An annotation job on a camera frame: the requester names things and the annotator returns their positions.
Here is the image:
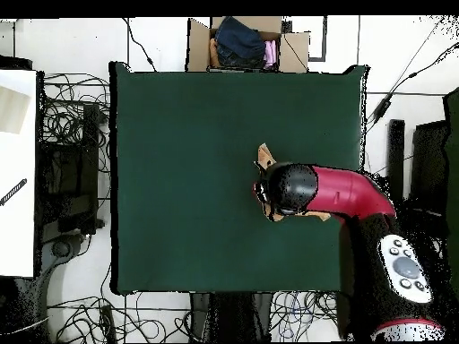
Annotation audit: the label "office chair base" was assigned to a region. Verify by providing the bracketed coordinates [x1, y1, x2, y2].
[39, 232, 92, 288]

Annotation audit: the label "dark green draped cloth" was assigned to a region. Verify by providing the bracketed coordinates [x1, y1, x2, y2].
[442, 86, 459, 305]

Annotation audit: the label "black power strip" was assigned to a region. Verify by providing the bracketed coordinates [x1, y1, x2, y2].
[99, 304, 117, 343]

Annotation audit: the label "black striped tool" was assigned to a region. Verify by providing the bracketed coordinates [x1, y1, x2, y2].
[0, 177, 29, 208]

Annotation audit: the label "black chair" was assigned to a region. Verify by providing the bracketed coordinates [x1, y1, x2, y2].
[386, 118, 451, 216]

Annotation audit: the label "beige paper sheet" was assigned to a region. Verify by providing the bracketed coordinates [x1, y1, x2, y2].
[0, 84, 30, 135]

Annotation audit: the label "tan cloth in box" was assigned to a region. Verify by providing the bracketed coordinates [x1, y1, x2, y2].
[208, 37, 221, 68]

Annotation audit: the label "pink cloth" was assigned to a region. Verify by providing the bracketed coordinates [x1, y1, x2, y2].
[263, 39, 279, 70]

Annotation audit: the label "black floor frame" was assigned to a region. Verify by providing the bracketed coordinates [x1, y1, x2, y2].
[307, 14, 329, 63]

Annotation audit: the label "open cardboard box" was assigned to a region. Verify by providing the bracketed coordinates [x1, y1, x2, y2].
[185, 15, 311, 73]

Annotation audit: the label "black cable with adapter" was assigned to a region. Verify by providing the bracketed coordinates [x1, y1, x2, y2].
[365, 41, 459, 126]

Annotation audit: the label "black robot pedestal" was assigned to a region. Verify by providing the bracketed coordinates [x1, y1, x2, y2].
[188, 291, 274, 343]

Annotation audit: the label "tan terry towel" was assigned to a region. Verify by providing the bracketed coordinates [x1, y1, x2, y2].
[255, 142, 333, 222]

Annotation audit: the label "dark green table cloth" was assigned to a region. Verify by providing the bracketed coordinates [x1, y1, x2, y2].
[108, 61, 370, 297]

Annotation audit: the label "white desk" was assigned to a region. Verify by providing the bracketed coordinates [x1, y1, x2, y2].
[0, 68, 38, 279]

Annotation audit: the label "black equipment rack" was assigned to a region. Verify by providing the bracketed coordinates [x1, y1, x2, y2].
[35, 103, 107, 239]

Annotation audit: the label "blue denim jeans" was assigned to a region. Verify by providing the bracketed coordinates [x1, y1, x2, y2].
[213, 15, 267, 69]

